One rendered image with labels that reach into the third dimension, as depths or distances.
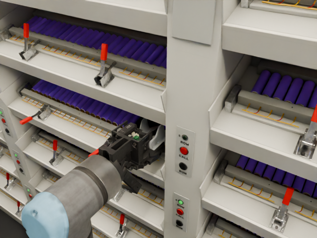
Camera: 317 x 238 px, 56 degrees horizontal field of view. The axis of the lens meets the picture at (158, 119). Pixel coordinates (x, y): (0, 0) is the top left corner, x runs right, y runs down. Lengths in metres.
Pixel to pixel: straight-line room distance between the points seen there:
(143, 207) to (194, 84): 0.48
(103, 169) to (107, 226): 0.57
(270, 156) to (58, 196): 0.36
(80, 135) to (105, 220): 0.38
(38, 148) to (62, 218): 0.67
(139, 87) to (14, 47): 0.44
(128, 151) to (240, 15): 0.33
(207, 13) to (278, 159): 0.27
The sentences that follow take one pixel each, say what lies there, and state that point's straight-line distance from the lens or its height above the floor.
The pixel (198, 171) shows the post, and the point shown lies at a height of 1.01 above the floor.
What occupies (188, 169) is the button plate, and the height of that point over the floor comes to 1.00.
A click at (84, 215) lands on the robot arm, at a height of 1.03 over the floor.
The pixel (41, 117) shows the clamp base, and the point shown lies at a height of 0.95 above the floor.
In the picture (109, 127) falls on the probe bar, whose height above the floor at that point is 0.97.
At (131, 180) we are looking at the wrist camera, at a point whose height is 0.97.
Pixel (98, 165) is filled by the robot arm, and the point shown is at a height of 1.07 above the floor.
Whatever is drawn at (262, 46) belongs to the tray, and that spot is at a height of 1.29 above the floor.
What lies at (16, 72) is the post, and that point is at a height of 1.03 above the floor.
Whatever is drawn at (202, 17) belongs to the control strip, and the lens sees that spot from 0.48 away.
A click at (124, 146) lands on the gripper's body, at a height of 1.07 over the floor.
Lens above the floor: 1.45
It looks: 34 degrees down
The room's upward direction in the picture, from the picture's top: straight up
